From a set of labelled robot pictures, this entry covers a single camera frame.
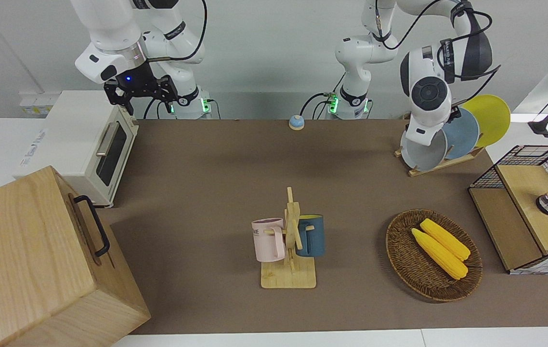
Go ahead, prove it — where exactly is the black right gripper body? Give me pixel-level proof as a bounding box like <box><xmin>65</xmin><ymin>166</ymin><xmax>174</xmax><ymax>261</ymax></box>
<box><xmin>104</xmin><ymin>63</ymin><xmax>179</xmax><ymax>105</ymax></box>

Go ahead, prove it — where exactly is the gray plate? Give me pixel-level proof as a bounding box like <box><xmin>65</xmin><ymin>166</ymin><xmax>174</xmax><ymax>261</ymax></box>
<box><xmin>401</xmin><ymin>126</ymin><xmax>448</xmax><ymax>172</ymax></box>

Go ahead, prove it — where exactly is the light blue plate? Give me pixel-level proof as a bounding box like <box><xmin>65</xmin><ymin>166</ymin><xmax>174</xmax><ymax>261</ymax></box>
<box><xmin>440</xmin><ymin>107</ymin><xmax>480</xmax><ymax>160</ymax></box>

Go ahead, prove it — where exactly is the yellow plate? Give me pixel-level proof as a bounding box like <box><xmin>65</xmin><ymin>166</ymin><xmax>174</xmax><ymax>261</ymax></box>
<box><xmin>462</xmin><ymin>94</ymin><xmax>511</xmax><ymax>147</ymax></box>

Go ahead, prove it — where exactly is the wooden plate rack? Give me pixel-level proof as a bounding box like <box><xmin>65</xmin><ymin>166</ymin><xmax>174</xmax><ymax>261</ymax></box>
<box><xmin>394</xmin><ymin>145</ymin><xmax>485</xmax><ymax>177</ymax></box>

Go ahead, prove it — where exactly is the wooden mug rack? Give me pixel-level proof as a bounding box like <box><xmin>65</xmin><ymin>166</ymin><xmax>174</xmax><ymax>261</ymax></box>
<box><xmin>261</xmin><ymin>187</ymin><xmax>316</xmax><ymax>289</ymax></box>

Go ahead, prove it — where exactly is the cream toaster oven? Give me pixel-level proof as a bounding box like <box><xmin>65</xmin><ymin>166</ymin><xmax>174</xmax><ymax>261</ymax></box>
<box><xmin>14</xmin><ymin>90</ymin><xmax>139</xmax><ymax>208</ymax></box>

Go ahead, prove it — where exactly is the white power strip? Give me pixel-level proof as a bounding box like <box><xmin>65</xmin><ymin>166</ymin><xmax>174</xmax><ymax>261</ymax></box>
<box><xmin>19</xmin><ymin>94</ymin><xmax>60</xmax><ymax>116</ymax></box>

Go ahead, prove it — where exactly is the brown table mat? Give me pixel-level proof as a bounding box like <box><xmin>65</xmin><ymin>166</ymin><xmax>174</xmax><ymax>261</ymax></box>
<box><xmin>98</xmin><ymin>118</ymin><xmax>548</xmax><ymax>335</ymax></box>

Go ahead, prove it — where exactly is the wooden shelf board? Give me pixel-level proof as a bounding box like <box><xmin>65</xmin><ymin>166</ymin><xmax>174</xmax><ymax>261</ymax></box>
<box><xmin>469</xmin><ymin>164</ymin><xmax>548</xmax><ymax>270</ymax></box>

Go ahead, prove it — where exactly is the yellow corn cob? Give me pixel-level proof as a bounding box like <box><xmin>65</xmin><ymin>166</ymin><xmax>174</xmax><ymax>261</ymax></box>
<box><xmin>420</xmin><ymin>218</ymin><xmax>471</xmax><ymax>262</ymax></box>
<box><xmin>411</xmin><ymin>228</ymin><xmax>469</xmax><ymax>280</ymax></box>

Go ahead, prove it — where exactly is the brown wicker basket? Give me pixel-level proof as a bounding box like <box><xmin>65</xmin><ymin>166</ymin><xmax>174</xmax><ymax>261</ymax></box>
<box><xmin>386</xmin><ymin>209</ymin><xmax>483</xmax><ymax>303</ymax></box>

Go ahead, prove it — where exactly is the pink mug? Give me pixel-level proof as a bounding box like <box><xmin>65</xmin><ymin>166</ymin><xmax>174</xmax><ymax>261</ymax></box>
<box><xmin>252</xmin><ymin>218</ymin><xmax>286</xmax><ymax>263</ymax></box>

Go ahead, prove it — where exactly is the large wooden box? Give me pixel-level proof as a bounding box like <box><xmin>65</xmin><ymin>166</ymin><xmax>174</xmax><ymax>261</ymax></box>
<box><xmin>0</xmin><ymin>165</ymin><xmax>152</xmax><ymax>347</ymax></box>

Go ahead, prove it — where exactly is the dark blue mug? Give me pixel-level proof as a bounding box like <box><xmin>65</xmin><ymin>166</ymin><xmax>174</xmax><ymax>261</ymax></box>
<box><xmin>296</xmin><ymin>214</ymin><xmax>325</xmax><ymax>257</ymax></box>

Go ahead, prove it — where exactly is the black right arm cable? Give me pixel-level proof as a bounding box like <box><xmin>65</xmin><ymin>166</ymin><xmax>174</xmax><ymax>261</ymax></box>
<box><xmin>148</xmin><ymin>0</ymin><xmax>207</xmax><ymax>62</ymax></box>

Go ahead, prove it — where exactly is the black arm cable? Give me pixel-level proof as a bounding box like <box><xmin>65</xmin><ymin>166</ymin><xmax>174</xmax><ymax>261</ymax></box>
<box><xmin>148</xmin><ymin>0</ymin><xmax>207</xmax><ymax>62</ymax></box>
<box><xmin>374</xmin><ymin>0</ymin><xmax>502</xmax><ymax>82</ymax></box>

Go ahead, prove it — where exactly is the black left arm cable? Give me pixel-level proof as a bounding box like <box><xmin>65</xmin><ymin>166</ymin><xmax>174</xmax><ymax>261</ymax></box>
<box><xmin>374</xmin><ymin>0</ymin><xmax>502</xmax><ymax>82</ymax></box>

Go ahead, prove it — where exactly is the black box handle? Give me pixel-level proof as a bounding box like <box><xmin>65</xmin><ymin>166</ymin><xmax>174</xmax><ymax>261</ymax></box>
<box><xmin>73</xmin><ymin>195</ymin><xmax>111</xmax><ymax>257</ymax></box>

